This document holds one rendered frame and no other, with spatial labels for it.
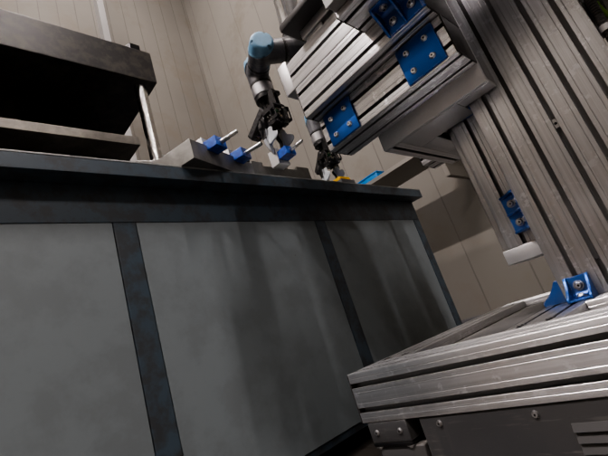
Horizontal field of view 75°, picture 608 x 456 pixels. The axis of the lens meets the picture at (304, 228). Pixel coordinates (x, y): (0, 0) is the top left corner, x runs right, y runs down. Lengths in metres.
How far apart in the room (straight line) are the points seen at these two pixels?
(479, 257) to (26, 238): 3.00
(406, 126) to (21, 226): 0.82
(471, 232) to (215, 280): 2.63
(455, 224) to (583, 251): 2.57
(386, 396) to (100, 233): 0.65
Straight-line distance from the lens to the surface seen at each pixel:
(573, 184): 0.91
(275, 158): 1.28
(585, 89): 0.93
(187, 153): 1.03
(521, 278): 3.29
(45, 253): 0.90
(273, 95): 1.35
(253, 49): 1.34
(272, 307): 1.08
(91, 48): 2.33
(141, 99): 2.29
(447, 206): 3.46
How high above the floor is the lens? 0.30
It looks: 16 degrees up
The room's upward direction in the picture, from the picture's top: 18 degrees counter-clockwise
